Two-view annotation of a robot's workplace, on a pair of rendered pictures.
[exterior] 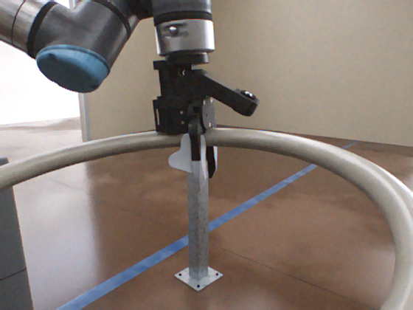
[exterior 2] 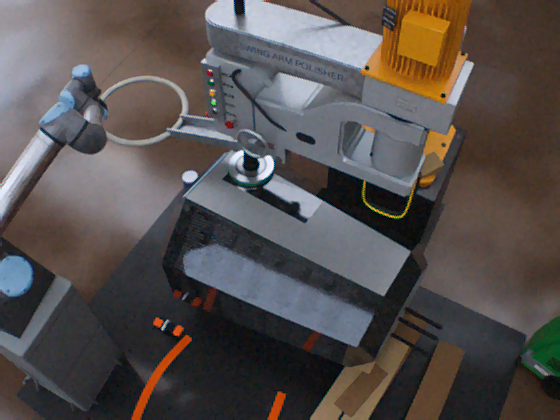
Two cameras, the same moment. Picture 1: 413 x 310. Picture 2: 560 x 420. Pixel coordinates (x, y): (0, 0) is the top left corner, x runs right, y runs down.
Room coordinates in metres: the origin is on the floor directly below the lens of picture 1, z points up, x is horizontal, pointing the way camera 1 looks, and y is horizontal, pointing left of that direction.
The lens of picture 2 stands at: (0.06, 2.14, 2.76)
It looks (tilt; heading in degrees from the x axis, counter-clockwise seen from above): 54 degrees down; 257
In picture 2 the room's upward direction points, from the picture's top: 1 degrees counter-clockwise
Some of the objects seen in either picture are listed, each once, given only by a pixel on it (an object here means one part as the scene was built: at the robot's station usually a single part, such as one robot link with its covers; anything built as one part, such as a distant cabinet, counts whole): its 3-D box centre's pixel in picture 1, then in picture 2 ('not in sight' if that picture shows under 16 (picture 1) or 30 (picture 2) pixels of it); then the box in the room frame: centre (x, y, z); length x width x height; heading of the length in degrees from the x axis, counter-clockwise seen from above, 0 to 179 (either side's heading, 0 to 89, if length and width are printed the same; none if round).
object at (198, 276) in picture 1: (198, 187); not in sight; (1.57, 0.05, 0.54); 0.20 x 0.20 x 1.09; 46
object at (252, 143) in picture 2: not in sight; (257, 138); (-0.20, 0.68, 1.24); 0.15 x 0.10 x 0.15; 137
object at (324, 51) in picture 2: not in sight; (327, 55); (-0.45, 0.74, 1.66); 0.96 x 0.25 x 0.17; 137
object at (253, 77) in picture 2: not in sight; (262, 95); (-0.25, 0.56, 1.36); 0.36 x 0.22 x 0.45; 137
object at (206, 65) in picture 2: not in sight; (214, 90); (-0.06, 0.54, 1.41); 0.08 x 0.03 x 0.28; 137
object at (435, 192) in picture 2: not in sight; (391, 185); (-1.03, 0.41, 0.37); 0.66 x 0.66 x 0.74; 46
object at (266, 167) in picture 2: not in sight; (251, 165); (-0.19, 0.51, 0.89); 0.21 x 0.21 x 0.01
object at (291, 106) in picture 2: not in sight; (331, 125); (-0.47, 0.78, 1.35); 0.74 x 0.23 x 0.49; 137
